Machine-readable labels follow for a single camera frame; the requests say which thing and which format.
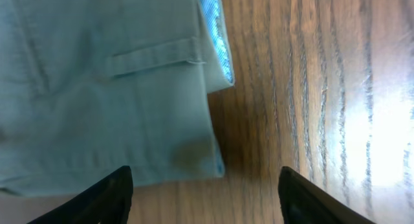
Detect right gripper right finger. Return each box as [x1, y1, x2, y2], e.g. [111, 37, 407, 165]
[278, 166, 373, 224]

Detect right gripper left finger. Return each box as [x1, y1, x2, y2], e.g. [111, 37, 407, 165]
[29, 166, 133, 224]

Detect khaki green shorts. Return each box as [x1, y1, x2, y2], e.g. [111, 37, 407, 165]
[1, 0, 234, 196]

